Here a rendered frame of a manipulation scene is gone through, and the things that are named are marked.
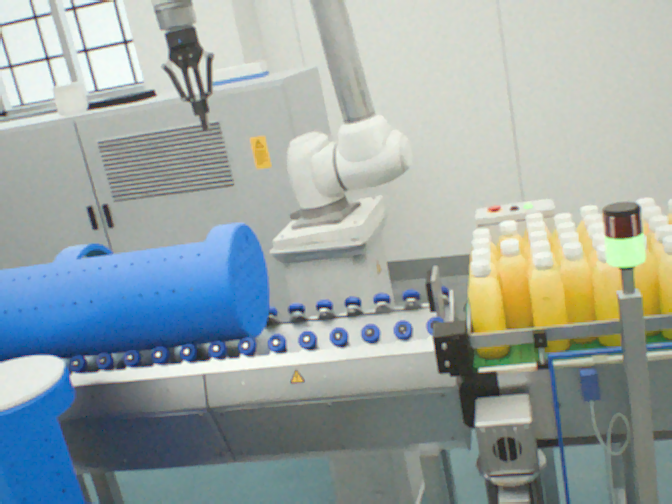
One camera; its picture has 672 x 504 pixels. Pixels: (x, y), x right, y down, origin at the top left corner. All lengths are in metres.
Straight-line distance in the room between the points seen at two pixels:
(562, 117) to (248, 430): 3.02
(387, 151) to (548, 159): 2.34
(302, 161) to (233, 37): 2.21
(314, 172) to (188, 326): 0.76
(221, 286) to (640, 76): 3.16
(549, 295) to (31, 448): 1.13
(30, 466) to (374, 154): 1.25
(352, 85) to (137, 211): 1.81
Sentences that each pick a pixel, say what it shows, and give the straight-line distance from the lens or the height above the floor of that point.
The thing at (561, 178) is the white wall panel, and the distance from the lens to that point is 4.59.
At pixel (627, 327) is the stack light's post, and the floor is 1.04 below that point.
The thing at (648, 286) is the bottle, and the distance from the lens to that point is 1.72.
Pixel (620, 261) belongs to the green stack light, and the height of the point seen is 1.17.
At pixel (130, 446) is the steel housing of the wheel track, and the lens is 2.13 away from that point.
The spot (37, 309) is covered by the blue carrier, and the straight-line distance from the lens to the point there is 2.01.
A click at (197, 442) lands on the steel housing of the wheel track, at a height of 0.71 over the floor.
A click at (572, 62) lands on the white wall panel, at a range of 4.48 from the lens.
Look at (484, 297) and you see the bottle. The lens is 1.66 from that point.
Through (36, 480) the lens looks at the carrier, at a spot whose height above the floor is 0.85.
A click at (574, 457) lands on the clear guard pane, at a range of 1.72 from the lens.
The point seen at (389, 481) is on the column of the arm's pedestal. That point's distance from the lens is 2.74.
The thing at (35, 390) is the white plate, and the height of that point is 1.04.
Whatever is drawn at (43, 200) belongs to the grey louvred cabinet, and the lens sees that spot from 4.16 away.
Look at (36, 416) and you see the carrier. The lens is 1.79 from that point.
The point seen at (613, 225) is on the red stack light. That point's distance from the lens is 1.40.
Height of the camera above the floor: 1.66
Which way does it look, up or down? 17 degrees down
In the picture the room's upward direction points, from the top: 11 degrees counter-clockwise
